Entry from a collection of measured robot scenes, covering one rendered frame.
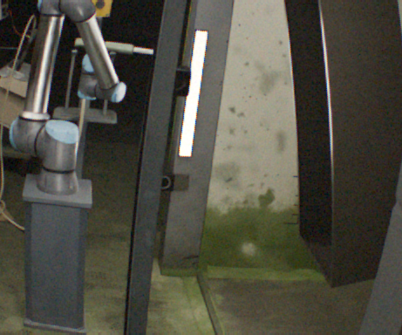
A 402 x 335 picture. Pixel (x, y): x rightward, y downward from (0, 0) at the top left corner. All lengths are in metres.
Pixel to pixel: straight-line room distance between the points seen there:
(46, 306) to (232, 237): 1.23
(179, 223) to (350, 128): 1.43
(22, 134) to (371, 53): 1.49
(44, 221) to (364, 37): 1.49
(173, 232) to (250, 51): 0.98
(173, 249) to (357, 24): 1.80
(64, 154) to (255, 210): 1.28
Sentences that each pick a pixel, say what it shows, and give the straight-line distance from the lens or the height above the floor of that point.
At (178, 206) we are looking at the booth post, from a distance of 4.16.
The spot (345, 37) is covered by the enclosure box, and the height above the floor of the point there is 1.46.
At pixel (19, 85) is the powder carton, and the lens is 5.42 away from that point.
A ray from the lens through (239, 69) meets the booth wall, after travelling 4.02.
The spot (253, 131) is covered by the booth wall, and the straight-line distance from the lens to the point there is 4.10.
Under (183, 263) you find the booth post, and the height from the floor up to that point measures 0.09.
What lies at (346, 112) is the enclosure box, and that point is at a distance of 3.02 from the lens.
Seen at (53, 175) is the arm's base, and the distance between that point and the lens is 3.33.
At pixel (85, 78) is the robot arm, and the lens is 3.70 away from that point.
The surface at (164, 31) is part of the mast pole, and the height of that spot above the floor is 1.49.
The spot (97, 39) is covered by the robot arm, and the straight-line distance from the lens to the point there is 3.41.
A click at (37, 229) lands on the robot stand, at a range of 3.34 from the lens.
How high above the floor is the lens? 1.73
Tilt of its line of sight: 16 degrees down
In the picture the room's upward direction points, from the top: 8 degrees clockwise
